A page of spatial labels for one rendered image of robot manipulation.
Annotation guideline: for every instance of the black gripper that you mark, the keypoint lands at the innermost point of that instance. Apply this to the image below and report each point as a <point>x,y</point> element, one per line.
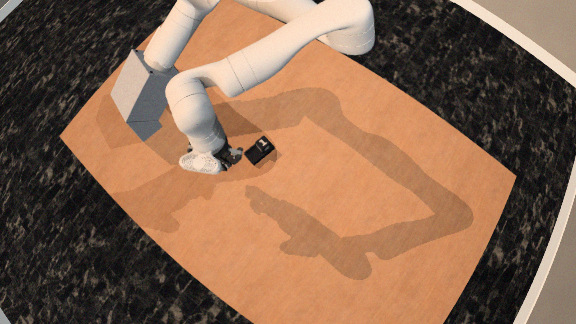
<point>226,152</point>

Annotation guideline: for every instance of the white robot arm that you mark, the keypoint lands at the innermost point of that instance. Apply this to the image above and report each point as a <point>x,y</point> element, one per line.
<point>188,100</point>

